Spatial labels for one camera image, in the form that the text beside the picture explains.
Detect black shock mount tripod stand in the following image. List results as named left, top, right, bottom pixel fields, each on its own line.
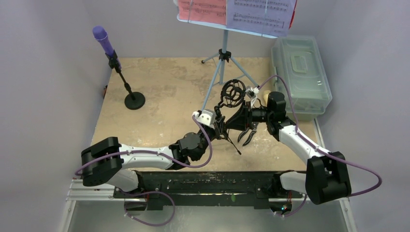
left=214, top=79, right=245, bottom=155

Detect cream microphone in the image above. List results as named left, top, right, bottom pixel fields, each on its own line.
left=263, top=90, right=271, bottom=102

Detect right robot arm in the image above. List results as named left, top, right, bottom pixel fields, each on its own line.
left=225, top=91, right=351, bottom=204

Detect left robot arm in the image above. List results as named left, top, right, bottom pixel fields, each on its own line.
left=76, top=125, right=220, bottom=198

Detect black pruning shears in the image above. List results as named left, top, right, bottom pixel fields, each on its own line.
left=237, top=123, right=259, bottom=147

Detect light blue music stand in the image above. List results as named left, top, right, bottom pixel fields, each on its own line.
left=176, top=13, right=277, bottom=110

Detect clear plastic storage box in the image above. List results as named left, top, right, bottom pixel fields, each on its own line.
left=271, top=35, right=332, bottom=121

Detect black round base mic stand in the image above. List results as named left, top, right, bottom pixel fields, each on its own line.
left=105, top=50, right=146, bottom=110

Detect purple sheet music page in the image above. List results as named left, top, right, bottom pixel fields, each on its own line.
left=226, top=0, right=297, bottom=37

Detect pink sheet music page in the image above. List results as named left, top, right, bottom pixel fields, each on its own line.
left=176, top=0, right=227, bottom=25

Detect purple microphone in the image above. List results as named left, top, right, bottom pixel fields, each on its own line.
left=92, top=26, right=121, bottom=72

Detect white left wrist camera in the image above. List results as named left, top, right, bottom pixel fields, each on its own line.
left=192, top=109, right=216, bottom=127

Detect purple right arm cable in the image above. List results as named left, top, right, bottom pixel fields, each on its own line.
left=258, top=75, right=383, bottom=218

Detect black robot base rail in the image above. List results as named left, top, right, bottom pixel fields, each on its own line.
left=113, top=171, right=303, bottom=211

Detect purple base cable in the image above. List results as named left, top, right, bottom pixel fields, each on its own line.
left=123, top=190, right=177, bottom=227

